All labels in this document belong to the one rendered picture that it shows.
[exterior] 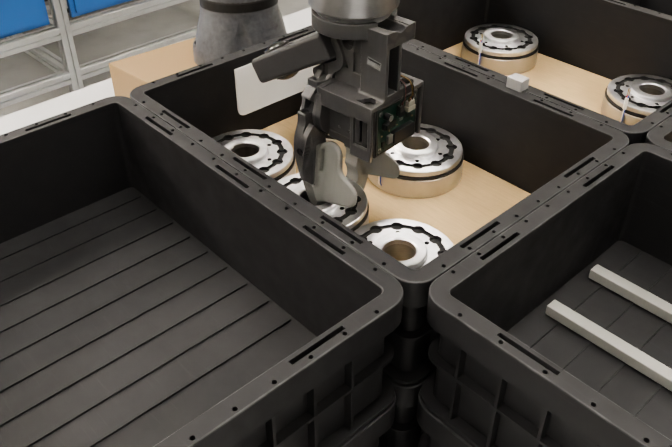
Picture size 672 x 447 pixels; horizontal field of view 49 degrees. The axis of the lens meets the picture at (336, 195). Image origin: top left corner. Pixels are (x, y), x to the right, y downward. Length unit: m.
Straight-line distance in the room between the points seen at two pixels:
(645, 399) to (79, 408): 0.42
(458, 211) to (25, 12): 2.05
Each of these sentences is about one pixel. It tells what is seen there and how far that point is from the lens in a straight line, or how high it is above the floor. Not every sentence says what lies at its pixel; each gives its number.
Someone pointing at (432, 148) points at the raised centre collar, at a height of 0.87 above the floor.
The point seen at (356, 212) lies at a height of 0.86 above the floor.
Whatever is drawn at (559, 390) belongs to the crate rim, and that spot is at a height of 0.93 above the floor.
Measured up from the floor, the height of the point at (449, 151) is 0.86.
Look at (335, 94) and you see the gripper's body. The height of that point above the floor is 0.99.
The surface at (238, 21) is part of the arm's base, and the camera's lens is 1.09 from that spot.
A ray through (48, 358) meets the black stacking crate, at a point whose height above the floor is 0.83.
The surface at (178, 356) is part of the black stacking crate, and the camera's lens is 0.62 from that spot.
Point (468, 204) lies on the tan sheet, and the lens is 0.77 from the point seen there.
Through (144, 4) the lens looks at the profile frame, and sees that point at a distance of 2.81.
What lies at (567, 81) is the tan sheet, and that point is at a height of 0.83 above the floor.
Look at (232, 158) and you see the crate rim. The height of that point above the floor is 0.93.
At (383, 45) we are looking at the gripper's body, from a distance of 0.59.
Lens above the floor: 1.28
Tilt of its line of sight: 35 degrees down
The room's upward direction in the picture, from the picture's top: straight up
